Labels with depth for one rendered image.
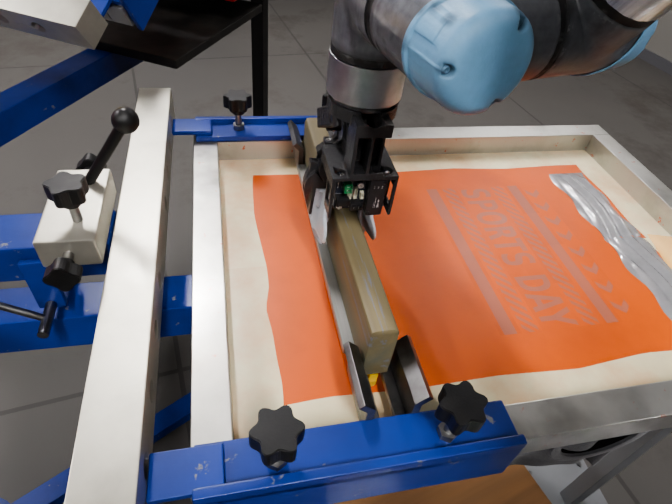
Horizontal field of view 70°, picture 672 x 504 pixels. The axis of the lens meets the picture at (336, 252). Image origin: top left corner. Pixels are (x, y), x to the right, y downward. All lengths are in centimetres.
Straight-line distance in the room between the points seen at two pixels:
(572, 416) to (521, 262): 26
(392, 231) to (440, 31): 44
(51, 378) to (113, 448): 138
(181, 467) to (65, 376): 136
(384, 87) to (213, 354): 31
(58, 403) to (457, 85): 158
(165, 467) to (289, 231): 37
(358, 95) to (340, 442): 32
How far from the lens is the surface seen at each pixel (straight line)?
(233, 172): 82
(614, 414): 60
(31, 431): 173
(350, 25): 44
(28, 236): 62
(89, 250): 55
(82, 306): 70
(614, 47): 45
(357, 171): 49
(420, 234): 74
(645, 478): 189
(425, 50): 34
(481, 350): 62
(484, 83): 35
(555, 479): 172
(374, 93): 46
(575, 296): 74
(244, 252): 67
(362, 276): 51
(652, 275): 84
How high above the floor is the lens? 143
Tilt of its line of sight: 44 degrees down
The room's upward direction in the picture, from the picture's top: 8 degrees clockwise
